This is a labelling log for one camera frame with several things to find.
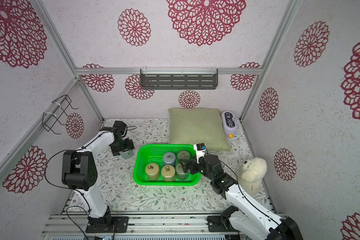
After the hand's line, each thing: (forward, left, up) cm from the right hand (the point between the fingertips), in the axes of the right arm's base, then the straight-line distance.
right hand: (185, 157), depth 77 cm
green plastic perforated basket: (+11, +24, -15) cm, 31 cm away
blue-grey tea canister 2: (+4, +10, -9) cm, 14 cm away
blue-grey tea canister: (+7, +35, -10) cm, 37 cm away
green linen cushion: (+29, -5, -7) cm, 30 cm away
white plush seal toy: (-9, -32, -2) cm, 33 cm away
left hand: (+11, +37, -11) cm, 40 cm away
